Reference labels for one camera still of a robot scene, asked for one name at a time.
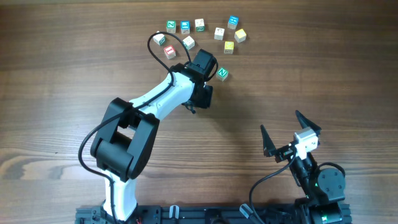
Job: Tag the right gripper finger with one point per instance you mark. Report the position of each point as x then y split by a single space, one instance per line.
306 123
268 146

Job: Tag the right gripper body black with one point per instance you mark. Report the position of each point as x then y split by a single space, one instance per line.
310 163

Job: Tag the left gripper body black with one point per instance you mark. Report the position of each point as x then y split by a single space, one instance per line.
204 101

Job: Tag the green n block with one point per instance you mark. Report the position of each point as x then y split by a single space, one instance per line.
171 26
222 74

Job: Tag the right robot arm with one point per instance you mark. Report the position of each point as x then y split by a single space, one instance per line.
323 184

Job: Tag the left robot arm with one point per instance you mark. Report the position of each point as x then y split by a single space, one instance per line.
123 144

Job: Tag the white block centre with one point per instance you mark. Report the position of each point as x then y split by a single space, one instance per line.
188 42

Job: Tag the red I block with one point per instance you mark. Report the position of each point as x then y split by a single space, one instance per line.
170 52

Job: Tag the yellow top block near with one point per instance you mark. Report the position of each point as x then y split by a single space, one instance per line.
228 47

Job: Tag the yellow block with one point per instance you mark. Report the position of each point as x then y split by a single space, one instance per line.
228 47
240 35

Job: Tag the white picture block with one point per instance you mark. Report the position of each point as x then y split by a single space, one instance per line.
219 33

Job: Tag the white block green side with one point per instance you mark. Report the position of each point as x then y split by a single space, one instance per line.
199 25

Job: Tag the white block teal side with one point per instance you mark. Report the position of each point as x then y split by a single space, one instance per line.
159 39

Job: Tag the yellow top block far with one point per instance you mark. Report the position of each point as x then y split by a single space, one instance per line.
240 35

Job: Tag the blue top block left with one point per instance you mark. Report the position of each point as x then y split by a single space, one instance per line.
185 27

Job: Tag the blue block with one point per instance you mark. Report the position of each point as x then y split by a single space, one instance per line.
185 27
233 22

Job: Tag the blue top block right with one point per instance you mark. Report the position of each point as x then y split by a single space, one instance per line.
233 22

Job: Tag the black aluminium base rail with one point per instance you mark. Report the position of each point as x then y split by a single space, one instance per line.
217 214

